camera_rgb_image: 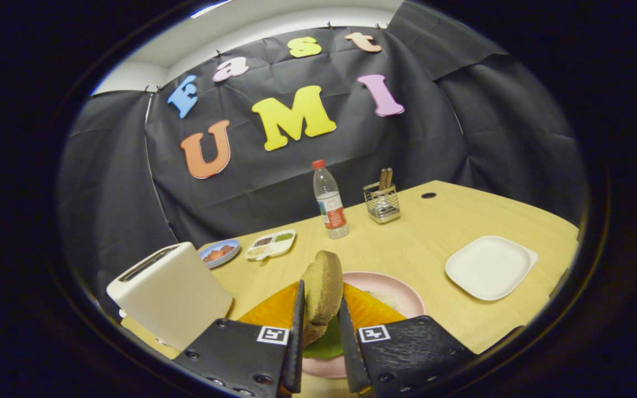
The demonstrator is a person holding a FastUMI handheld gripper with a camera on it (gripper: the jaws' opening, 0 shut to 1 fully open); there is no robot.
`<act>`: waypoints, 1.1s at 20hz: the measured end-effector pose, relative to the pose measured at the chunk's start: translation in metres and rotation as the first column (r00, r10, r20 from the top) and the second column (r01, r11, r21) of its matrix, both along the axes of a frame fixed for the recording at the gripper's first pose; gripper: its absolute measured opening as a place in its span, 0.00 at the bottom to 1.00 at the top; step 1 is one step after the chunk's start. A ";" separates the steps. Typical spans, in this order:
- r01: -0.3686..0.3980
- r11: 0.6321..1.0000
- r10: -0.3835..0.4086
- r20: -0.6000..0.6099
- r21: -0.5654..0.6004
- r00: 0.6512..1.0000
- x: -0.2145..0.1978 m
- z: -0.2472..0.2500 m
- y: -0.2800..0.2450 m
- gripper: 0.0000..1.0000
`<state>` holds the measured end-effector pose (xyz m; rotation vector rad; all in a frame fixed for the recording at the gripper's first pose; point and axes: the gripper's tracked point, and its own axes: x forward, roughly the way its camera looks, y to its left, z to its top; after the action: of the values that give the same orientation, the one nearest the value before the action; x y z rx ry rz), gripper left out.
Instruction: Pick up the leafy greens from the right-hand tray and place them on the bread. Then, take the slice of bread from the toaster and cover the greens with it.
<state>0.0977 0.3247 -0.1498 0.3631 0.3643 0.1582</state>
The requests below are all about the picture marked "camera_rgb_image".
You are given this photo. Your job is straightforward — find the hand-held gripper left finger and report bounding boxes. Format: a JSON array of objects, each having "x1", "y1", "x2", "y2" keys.
[{"x1": 174, "y1": 279, "x2": 306, "y2": 398}]

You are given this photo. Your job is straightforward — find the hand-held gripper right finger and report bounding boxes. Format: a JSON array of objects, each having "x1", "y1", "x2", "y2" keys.
[{"x1": 338, "y1": 283, "x2": 477, "y2": 396}]

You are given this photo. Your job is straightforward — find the green lettuce leaf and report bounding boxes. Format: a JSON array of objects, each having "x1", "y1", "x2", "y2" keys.
[{"x1": 302, "y1": 316, "x2": 347, "y2": 360}]

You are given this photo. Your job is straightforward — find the brown bread slice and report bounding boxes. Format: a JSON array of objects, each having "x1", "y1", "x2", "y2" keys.
[{"x1": 301, "y1": 250, "x2": 344, "y2": 348}]

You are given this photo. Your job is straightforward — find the pink round plate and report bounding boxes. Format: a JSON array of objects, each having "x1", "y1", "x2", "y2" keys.
[{"x1": 301, "y1": 271, "x2": 427, "y2": 379}]

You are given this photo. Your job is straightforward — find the white divided sauce dish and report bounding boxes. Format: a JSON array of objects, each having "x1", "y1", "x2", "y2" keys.
[{"x1": 244, "y1": 229, "x2": 297, "y2": 261}]

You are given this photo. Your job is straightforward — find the small blue plate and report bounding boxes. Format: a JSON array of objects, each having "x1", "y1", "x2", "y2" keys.
[{"x1": 197, "y1": 239, "x2": 241, "y2": 270}]

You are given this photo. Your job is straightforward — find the red food pieces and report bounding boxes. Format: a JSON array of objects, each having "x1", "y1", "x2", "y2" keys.
[{"x1": 202, "y1": 245, "x2": 235, "y2": 263}]

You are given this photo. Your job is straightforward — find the white toaster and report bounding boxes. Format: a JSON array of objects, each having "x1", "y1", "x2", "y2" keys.
[{"x1": 106, "y1": 242, "x2": 234, "y2": 352}]

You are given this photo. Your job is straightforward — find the clear red-capped plastic bottle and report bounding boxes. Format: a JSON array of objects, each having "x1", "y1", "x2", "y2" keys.
[{"x1": 312, "y1": 160, "x2": 351, "y2": 240}]

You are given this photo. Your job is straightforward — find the white square plate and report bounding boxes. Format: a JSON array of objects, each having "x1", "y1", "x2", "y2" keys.
[{"x1": 445, "y1": 235, "x2": 539, "y2": 302}]

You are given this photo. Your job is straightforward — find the black backdrop cloth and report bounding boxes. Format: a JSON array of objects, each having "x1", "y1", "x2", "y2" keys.
[{"x1": 56, "y1": 0, "x2": 587, "y2": 327}]

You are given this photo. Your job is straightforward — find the ceiling light panel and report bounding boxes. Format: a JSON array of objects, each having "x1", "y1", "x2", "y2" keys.
[{"x1": 189, "y1": 0, "x2": 236, "y2": 18}]

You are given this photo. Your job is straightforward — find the wire mesh utensil holder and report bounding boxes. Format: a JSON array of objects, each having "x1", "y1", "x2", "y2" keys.
[{"x1": 363, "y1": 181, "x2": 401, "y2": 224}]

